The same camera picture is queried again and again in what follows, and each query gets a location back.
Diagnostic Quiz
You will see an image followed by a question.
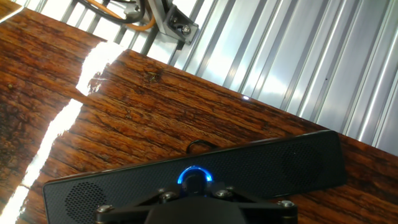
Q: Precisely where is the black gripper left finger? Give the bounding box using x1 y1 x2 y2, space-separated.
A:
95 186 187 224

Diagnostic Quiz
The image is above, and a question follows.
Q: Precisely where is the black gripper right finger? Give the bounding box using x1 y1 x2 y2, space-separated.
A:
205 185 299 224

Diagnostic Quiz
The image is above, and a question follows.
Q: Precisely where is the blue ringed speaker knob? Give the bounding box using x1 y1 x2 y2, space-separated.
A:
177 165 214 197

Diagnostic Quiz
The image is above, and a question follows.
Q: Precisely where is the black speaker bar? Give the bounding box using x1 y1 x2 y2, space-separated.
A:
42 129 348 224

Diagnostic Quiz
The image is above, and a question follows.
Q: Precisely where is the wood grain table board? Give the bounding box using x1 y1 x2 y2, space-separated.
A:
0 7 398 224

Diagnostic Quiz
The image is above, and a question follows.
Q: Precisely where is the thin black speaker cable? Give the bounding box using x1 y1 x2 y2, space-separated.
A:
185 139 220 155

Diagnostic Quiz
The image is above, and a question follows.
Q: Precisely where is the orange cable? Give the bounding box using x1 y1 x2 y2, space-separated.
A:
85 0 156 32

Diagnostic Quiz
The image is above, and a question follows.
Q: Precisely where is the black cable bundle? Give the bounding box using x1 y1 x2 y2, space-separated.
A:
76 0 147 26

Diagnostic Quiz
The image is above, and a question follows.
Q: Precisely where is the aluminium strut with bracket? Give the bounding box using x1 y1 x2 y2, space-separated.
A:
146 0 200 44

